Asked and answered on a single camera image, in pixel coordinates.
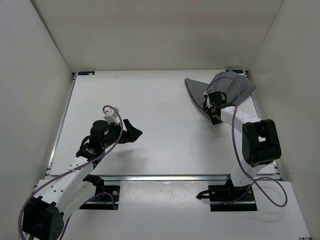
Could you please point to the left aluminium rail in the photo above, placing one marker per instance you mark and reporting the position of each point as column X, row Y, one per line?
column 60, row 127

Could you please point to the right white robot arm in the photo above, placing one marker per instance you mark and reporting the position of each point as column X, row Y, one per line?
column 260, row 143

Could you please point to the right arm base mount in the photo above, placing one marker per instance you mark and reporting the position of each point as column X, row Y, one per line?
column 228, row 198

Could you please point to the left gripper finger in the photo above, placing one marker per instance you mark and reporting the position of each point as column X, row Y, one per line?
column 128, row 126
column 130, row 135

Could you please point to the aluminium rail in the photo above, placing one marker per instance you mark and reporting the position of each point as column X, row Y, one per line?
column 165, row 178
column 60, row 127

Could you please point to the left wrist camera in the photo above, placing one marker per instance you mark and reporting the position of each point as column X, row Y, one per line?
column 110, row 115

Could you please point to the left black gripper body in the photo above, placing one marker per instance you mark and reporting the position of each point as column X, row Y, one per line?
column 115, row 130

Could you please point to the front aluminium rail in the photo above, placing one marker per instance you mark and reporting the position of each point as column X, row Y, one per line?
column 165, row 178

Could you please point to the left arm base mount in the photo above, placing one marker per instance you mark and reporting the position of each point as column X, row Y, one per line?
column 106, row 195

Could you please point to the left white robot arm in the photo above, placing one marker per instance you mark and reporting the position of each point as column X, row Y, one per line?
column 46, row 213

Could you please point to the right blue corner label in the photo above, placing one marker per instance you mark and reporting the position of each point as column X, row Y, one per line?
column 238, row 71

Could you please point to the left blue corner label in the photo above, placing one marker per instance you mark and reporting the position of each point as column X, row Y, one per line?
column 86, row 73

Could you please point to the blue corner label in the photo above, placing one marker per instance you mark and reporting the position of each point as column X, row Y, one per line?
column 86, row 73
column 238, row 71

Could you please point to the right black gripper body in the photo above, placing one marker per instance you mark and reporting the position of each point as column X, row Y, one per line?
column 208, row 109

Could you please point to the grey pleated skirt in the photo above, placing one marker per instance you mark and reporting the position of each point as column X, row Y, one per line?
column 236, row 87

